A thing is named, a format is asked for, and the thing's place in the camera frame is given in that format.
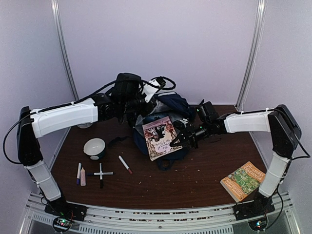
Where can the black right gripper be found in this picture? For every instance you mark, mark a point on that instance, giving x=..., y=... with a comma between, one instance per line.
x=187, y=136

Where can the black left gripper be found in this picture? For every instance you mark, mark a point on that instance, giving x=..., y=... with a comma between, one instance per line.
x=145, y=112

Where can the pink illustrated paperback book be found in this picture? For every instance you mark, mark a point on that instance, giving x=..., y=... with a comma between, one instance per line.
x=158, y=136

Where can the navy blue student backpack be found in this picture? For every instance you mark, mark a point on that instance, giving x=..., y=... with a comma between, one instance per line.
x=167, y=104

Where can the orange green treehouse book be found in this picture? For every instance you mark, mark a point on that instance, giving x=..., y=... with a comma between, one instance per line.
x=243, y=181

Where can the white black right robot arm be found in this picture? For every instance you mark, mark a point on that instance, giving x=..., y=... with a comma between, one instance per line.
x=285, y=133

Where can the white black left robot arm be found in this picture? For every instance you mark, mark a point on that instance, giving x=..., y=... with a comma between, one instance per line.
x=37, y=123

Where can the white scalloped ceramic dish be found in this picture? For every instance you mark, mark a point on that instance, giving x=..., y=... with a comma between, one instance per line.
x=85, y=125

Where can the white marker red cap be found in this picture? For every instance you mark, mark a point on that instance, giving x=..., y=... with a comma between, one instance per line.
x=125, y=165

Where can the white bowl teal outside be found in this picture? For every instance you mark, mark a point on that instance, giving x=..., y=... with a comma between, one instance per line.
x=95, y=148

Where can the black white marker vertical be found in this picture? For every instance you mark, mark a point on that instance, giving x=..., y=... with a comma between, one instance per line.
x=101, y=176

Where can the blue white marker horizontal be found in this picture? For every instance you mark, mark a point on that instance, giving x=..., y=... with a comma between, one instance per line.
x=103, y=173

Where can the pink white correction stick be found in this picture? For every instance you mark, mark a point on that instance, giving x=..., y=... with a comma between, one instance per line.
x=83, y=177

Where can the white marker blue cap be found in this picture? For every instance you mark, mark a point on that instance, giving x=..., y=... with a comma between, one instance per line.
x=78, y=173

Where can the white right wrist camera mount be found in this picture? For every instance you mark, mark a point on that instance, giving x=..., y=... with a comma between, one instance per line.
x=184, y=121

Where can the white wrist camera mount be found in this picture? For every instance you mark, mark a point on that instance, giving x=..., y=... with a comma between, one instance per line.
x=149, y=89
x=184, y=121

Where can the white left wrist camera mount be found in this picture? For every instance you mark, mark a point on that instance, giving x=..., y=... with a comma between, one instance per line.
x=149, y=89

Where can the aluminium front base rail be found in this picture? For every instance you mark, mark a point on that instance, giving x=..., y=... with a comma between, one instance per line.
x=206, y=220

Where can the aluminium left corner post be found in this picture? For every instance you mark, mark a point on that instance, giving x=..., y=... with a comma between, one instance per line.
x=62, y=45

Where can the aluminium corner post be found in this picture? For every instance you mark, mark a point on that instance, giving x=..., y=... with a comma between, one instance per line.
x=62, y=45
x=255, y=45

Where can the aluminium right corner post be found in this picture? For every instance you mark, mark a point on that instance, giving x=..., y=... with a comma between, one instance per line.
x=255, y=45

